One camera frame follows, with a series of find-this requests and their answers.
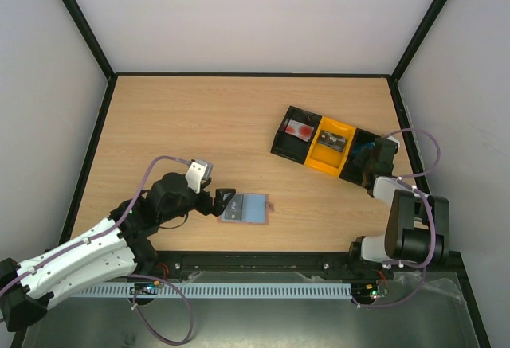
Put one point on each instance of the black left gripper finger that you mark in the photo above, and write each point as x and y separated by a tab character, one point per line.
205	183
223	197

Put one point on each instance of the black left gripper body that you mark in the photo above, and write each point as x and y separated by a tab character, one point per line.
203	208

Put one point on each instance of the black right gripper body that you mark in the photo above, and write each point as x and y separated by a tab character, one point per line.
377	163

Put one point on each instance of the blue VIP credit card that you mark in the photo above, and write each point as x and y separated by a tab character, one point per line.
362	151

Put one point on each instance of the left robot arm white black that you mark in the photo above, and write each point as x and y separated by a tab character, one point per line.
117	246

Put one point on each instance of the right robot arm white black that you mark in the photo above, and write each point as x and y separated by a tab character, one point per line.
417	231

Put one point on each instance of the grey VIP credit card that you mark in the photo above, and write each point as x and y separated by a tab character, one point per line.
234	210

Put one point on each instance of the dark card in yellow bin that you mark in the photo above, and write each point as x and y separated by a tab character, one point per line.
332	141

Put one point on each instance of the red white card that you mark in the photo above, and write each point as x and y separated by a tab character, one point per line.
298	129

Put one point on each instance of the black bin right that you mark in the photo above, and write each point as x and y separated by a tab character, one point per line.
361	137

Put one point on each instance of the black bin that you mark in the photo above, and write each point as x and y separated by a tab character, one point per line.
361	137
290	147

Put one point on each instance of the yellow bin middle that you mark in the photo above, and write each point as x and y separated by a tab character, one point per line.
324	159

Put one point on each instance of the black bin left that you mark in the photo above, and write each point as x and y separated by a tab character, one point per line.
290	147

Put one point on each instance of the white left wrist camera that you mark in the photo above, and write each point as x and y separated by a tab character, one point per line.
198	172

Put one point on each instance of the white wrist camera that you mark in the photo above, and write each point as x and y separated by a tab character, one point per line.
198	172
394	140

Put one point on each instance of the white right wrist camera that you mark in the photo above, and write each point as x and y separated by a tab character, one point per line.
394	140

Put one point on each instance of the black aluminium front rail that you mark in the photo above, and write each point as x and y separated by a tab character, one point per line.
179	265

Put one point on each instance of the light blue slotted cable duct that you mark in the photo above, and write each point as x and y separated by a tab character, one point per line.
117	290

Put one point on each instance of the black frame post right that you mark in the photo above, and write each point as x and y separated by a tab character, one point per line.
418	37

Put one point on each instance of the black frame post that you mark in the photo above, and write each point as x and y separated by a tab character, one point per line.
81	23
418	37

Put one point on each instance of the black frame post left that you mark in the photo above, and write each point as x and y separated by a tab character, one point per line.
81	23

